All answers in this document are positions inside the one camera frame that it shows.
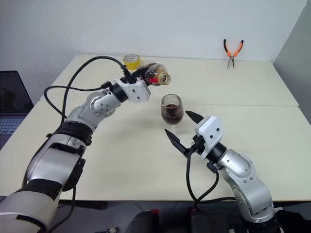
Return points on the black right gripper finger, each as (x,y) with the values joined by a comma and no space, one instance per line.
(176,142)
(195,117)

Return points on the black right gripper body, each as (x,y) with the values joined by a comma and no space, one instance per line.
(198,144)

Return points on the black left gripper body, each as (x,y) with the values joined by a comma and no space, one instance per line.
(138,75)

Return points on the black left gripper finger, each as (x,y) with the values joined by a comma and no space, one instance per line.
(149,66)

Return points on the small yellow-capped drink bottle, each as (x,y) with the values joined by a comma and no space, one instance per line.
(158,75)

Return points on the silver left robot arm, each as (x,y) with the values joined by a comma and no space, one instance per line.
(73,126)

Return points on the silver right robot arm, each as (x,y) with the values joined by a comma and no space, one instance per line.
(245,174)

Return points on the clear wine glass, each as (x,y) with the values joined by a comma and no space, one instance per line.
(172,114)

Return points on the yellow tape roll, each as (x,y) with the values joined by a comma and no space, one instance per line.
(132,63)

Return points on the dark rounded shape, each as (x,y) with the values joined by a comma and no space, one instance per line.
(143,222)
(209,222)

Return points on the dark laptop computer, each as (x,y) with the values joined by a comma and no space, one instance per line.
(12,97)

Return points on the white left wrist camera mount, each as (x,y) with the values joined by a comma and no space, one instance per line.
(138,91)

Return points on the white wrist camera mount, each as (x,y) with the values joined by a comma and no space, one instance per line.
(138,91)
(210,131)

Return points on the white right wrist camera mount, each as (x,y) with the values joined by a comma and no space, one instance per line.
(210,131)

